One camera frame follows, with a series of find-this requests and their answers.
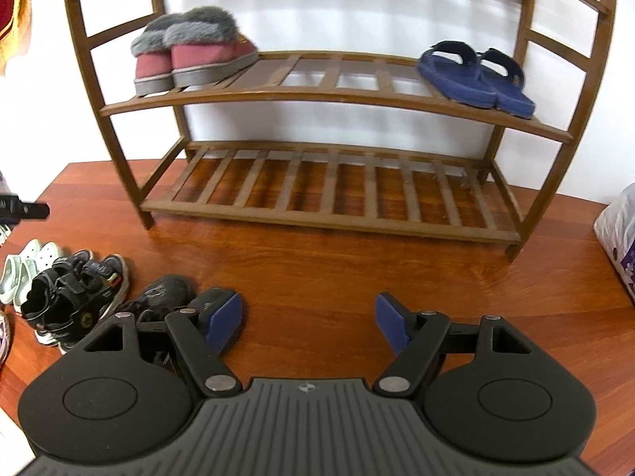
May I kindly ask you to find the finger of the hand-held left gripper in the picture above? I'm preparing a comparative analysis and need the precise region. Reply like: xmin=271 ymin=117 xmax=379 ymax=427
xmin=0 ymin=196 xmax=50 ymax=223

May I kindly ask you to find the wooden shoe rack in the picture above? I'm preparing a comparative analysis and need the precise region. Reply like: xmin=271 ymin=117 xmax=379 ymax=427
xmin=60 ymin=0 xmax=618 ymax=263

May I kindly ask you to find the pale green clog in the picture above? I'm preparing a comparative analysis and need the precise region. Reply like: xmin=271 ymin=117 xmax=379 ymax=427
xmin=14 ymin=242 xmax=66 ymax=313
xmin=0 ymin=239 xmax=40 ymax=305

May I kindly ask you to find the white purple printed plastic bag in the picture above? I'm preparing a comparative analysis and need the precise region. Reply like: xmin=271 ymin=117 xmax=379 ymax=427
xmin=594 ymin=189 xmax=635 ymax=304

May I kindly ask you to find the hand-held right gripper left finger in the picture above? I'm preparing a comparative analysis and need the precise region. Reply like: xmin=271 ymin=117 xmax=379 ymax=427
xmin=82 ymin=288 xmax=244 ymax=400

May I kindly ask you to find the red cloth with gold fringe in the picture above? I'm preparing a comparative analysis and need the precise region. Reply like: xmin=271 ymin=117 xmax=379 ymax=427
xmin=0 ymin=0 xmax=33 ymax=75

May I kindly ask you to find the blue cartoon print slide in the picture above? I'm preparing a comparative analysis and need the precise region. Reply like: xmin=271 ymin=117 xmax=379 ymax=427
xmin=417 ymin=40 xmax=499 ymax=109
xmin=479 ymin=48 xmax=537 ymax=120

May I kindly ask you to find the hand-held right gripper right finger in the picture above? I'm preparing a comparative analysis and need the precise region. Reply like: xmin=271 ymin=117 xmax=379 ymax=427
xmin=374 ymin=292 xmax=534 ymax=400

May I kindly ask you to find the pink fur trimmed slipper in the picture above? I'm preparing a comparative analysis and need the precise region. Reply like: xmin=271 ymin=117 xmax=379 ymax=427
xmin=131 ymin=12 xmax=175 ymax=97
xmin=164 ymin=6 xmax=260 ymax=89

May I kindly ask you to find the black velcro kids sandal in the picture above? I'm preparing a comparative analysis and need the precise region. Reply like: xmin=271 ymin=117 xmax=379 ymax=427
xmin=20 ymin=250 xmax=95 ymax=330
xmin=35 ymin=254 xmax=131 ymax=355

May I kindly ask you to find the purple strap sandal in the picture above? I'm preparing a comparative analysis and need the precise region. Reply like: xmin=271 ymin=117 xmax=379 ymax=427
xmin=0 ymin=310 xmax=12 ymax=365

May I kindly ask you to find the black ankle boot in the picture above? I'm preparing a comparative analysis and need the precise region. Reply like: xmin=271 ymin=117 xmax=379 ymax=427
xmin=121 ymin=274 xmax=199 ymax=368

